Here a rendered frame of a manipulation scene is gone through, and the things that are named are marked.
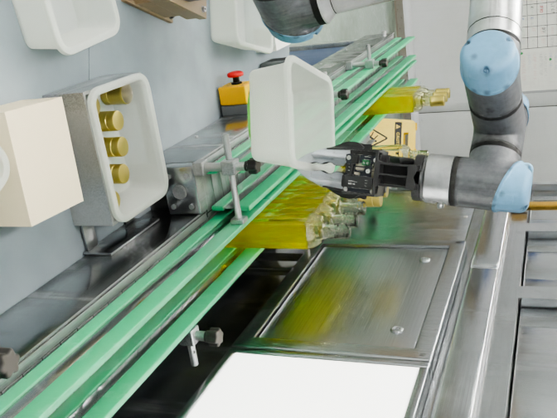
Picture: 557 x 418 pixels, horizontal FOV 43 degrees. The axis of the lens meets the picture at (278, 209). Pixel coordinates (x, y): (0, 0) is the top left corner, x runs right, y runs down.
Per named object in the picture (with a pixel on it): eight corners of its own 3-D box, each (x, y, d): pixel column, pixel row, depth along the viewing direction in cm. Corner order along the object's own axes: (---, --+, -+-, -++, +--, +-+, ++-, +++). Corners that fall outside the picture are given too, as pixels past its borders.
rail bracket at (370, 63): (344, 71, 219) (386, 68, 214) (341, 47, 217) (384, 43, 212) (347, 69, 222) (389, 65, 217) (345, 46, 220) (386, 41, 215)
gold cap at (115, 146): (94, 140, 118) (115, 138, 117) (105, 134, 122) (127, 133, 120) (98, 160, 120) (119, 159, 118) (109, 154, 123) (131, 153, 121)
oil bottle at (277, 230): (218, 248, 137) (322, 250, 129) (214, 221, 135) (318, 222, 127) (230, 237, 142) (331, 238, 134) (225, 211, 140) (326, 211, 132)
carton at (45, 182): (-11, 226, 99) (31, 226, 97) (-39, 115, 95) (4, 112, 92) (44, 201, 110) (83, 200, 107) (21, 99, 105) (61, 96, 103)
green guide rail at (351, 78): (205, 174, 131) (244, 173, 128) (204, 169, 131) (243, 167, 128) (395, 40, 283) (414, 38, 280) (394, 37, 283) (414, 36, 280)
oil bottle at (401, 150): (341, 169, 214) (427, 167, 204) (338, 151, 212) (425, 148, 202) (346, 163, 219) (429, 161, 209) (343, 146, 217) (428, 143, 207)
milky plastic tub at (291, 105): (236, 57, 108) (288, 51, 105) (288, 83, 129) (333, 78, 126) (239, 170, 108) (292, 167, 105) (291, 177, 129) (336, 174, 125)
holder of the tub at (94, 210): (81, 255, 119) (120, 256, 116) (41, 95, 110) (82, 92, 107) (134, 218, 133) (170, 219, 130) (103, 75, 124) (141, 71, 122)
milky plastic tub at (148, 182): (75, 227, 116) (119, 227, 113) (42, 94, 109) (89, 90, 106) (131, 192, 132) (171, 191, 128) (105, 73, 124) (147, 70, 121)
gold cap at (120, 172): (94, 167, 119) (116, 166, 117) (106, 161, 122) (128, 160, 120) (99, 187, 120) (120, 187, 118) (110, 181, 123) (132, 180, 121)
